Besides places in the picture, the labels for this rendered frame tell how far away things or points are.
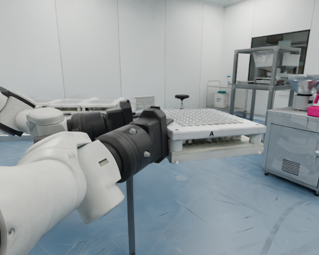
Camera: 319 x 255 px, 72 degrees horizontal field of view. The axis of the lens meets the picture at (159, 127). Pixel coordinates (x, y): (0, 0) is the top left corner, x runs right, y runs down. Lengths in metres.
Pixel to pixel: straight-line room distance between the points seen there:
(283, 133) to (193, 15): 4.37
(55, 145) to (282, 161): 2.53
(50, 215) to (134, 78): 5.01
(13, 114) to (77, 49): 4.02
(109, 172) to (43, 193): 0.16
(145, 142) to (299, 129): 2.23
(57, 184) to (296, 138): 2.45
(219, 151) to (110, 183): 0.28
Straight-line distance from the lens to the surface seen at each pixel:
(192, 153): 0.49
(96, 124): 0.56
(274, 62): 3.46
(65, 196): 0.22
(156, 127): 0.44
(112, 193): 0.33
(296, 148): 2.58
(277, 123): 2.63
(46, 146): 0.28
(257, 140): 0.59
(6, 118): 0.81
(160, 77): 5.52
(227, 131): 0.52
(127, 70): 5.09
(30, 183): 0.19
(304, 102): 2.76
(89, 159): 0.33
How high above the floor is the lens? 1.16
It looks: 14 degrees down
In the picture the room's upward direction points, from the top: straight up
